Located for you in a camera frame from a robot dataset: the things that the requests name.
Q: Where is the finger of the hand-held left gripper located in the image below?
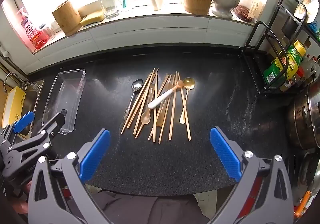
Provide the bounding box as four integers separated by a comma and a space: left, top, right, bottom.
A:
7, 113, 66, 159
0, 111, 35, 144

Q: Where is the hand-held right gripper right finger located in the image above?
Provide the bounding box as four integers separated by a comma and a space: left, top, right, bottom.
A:
205, 127, 293, 224

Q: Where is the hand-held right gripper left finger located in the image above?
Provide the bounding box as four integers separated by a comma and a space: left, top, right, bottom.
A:
28, 129, 118, 224

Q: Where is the clear plastic container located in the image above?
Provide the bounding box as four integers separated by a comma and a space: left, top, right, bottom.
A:
42, 68, 86, 135

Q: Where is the light wooden spoon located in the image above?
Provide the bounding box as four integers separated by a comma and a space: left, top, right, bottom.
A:
140, 83, 156, 125

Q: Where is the pile of wooden chopsticks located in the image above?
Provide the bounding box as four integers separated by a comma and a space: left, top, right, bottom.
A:
121, 68, 192, 143

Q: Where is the translucent amber spoon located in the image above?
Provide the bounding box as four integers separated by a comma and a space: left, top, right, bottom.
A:
156, 83, 175, 127

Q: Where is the silver metal spoon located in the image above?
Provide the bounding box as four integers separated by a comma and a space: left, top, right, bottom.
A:
122, 79, 143, 124

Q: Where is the gold metal spoon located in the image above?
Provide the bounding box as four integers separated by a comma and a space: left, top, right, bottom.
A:
179, 77, 195, 124

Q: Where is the white-handled spoon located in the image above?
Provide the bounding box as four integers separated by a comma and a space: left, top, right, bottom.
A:
147, 80, 185, 109

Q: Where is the person's left hand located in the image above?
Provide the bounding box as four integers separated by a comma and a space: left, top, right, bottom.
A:
11, 180, 32, 214

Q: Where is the yellow cardboard box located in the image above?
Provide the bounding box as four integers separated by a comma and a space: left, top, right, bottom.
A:
1, 86, 28, 128

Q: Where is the steel sink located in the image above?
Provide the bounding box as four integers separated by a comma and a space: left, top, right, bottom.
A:
15, 80, 45, 137

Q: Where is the chrome faucet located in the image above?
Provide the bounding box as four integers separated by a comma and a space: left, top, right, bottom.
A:
4, 72, 30, 89

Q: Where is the steel cooking pot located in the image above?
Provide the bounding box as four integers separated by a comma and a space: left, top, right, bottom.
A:
285, 81, 320, 151

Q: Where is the clear glass jar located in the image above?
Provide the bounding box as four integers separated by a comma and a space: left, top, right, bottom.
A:
39, 23, 59, 42

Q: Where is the green seasoning box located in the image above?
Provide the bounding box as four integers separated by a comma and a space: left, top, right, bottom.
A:
263, 55, 288, 84

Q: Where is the small bamboo cup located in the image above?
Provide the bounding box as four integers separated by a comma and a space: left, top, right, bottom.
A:
52, 0, 82, 36

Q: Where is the yellow sponge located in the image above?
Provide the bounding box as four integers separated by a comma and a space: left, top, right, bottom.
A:
80, 10, 105, 27

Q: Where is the green yellow-capped bottle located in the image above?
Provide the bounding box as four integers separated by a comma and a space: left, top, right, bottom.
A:
280, 40, 307, 84

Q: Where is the black metal rack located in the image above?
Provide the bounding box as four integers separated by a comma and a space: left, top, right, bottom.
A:
241, 0, 320, 97

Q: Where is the short drinking glass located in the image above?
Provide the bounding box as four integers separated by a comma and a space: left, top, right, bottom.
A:
100, 0, 120, 19

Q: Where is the jar of dried chili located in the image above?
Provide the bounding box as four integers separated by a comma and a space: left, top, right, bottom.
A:
234, 0, 265, 23

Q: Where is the grey stone mortar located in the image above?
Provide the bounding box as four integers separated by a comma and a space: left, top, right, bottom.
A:
211, 0, 241, 19

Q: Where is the white snack bag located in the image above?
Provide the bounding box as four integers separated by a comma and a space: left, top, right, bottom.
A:
294, 0, 318, 23

